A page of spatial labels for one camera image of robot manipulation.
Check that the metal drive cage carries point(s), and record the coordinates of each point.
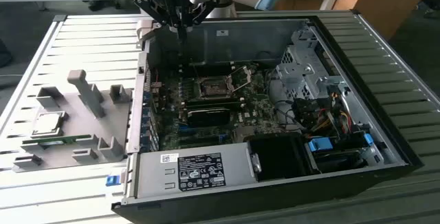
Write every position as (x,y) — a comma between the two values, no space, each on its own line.
(299,79)

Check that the blue expansion slot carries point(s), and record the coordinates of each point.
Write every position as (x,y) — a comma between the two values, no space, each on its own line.
(186,130)

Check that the black office chair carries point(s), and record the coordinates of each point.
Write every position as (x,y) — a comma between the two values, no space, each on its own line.
(432,0)

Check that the black graphics card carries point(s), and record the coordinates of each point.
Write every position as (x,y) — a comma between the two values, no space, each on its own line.
(208,118)

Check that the black expansion slot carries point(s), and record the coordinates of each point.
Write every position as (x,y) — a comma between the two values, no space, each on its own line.
(199,139)

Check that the green motherboard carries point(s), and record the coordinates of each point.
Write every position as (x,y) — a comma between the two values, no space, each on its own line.
(254,105)

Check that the blue disk carrier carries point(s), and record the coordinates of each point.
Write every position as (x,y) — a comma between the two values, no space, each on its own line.
(319,145)

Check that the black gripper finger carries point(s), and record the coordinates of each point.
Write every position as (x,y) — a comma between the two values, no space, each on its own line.
(155,7)
(198,15)

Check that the black RAM slot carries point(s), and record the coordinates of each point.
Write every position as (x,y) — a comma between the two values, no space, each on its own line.
(215,106)
(212,102)

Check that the black disk drive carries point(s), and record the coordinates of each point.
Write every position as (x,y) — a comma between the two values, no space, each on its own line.
(340,159)

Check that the green RAM stick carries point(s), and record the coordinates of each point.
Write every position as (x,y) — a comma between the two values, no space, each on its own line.
(55,140)

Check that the blue case latch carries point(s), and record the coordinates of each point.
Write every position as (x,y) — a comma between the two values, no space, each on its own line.
(368,140)

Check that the wooden cabinet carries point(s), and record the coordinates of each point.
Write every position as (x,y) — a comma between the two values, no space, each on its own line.
(388,2)

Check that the grey parts rack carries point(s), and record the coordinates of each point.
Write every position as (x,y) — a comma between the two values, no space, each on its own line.
(107,123)

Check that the grey chipset heatsink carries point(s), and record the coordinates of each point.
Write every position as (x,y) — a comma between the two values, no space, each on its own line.
(244,134)

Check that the blue case clip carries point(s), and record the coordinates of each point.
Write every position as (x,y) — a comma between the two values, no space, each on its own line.
(111,180)

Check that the silver CPU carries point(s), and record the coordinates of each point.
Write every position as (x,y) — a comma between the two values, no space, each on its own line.
(48,122)

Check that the CPU socket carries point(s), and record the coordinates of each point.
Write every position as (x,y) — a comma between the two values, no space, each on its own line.
(215,87)

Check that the metal locking lever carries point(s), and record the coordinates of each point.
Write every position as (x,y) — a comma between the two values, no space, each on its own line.
(196,70)

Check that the black PC case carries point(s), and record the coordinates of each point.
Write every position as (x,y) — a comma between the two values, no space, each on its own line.
(240,208)

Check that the grey power supply unit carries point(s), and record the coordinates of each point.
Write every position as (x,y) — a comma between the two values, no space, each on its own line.
(151,177)

